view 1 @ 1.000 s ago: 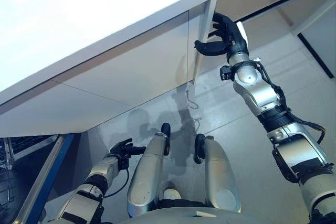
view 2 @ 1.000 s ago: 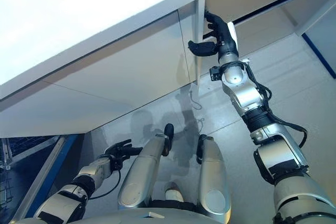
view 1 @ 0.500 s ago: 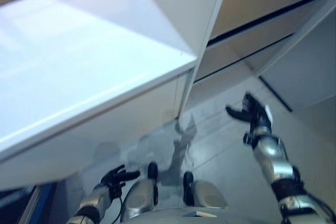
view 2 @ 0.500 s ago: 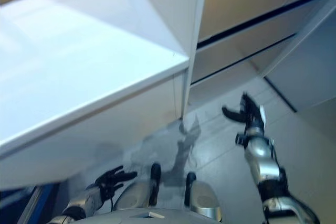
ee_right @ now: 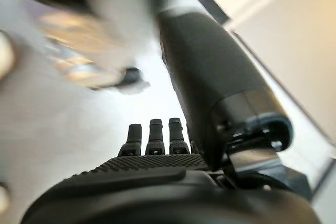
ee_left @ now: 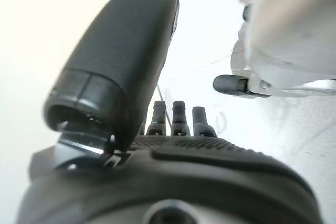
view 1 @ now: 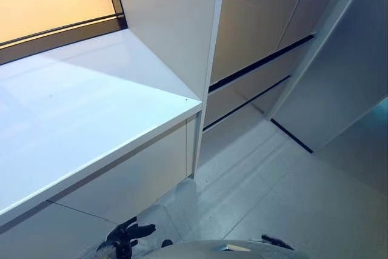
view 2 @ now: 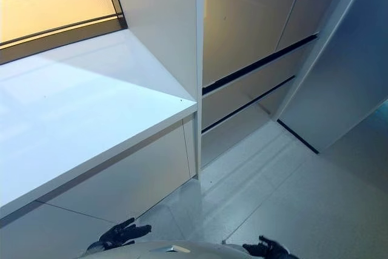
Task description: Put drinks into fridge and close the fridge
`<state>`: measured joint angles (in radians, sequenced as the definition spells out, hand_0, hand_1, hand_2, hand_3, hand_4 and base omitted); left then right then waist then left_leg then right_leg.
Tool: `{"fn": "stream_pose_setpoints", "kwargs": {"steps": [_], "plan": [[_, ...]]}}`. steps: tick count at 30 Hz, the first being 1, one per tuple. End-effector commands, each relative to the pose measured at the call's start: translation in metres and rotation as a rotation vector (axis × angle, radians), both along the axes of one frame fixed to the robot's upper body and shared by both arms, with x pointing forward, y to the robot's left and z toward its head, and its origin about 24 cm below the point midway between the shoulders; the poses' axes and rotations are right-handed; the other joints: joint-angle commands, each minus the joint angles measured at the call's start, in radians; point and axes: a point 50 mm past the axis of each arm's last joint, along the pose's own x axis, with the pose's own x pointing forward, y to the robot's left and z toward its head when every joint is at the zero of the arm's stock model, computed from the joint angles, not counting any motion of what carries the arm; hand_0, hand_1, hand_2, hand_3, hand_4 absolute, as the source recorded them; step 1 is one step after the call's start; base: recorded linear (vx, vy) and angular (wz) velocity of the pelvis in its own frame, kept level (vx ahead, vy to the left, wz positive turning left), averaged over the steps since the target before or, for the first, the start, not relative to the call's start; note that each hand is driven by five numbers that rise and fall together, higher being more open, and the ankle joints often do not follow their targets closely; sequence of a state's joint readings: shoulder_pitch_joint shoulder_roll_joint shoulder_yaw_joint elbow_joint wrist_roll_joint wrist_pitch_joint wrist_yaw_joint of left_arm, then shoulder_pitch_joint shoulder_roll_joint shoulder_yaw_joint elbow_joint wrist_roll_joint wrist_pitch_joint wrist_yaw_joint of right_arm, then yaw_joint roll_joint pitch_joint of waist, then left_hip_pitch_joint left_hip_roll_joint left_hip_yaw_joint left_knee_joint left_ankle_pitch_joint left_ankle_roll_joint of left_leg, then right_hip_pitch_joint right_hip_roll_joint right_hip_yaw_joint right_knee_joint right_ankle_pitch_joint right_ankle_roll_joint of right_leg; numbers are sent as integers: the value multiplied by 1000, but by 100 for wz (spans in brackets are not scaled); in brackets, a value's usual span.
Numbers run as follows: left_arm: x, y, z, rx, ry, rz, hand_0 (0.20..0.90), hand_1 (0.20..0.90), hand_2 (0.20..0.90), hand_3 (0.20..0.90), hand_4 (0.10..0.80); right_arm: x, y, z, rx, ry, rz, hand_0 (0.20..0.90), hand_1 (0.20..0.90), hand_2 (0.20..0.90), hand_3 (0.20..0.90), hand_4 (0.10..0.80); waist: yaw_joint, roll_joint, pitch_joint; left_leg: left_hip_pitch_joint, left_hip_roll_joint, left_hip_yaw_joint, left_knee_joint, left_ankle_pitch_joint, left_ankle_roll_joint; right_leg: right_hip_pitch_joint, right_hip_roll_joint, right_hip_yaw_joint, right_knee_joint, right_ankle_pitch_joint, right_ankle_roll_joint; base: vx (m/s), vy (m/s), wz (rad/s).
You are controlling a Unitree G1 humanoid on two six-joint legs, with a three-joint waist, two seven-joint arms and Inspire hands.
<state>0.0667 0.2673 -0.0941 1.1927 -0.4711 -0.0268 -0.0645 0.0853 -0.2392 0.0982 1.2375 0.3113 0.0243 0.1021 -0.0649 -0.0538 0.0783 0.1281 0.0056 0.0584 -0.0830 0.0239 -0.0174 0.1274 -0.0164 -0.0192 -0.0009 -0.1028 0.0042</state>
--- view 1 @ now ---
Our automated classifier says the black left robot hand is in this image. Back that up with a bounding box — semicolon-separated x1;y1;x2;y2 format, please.
116;216;157;259

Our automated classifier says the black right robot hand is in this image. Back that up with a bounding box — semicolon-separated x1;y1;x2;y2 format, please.
261;234;295;251

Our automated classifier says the white fridge drawer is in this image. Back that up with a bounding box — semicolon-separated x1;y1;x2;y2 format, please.
202;44;307;130

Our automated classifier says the stainless steel fridge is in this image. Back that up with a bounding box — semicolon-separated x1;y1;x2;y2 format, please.
201;0;346;134

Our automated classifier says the grey robot torso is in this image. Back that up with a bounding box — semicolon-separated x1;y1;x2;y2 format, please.
147;238;304;259

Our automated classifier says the white counter cabinet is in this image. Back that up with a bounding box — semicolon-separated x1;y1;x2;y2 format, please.
0;28;203;259

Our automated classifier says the grey tall side cabinet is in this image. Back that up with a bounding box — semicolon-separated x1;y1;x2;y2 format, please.
269;0;388;154

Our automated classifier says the white tall cabinet panel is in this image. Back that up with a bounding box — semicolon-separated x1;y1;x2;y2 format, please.
112;0;229;181

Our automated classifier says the orange window black frame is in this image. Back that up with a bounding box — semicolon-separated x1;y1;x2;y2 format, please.
0;0;129;66

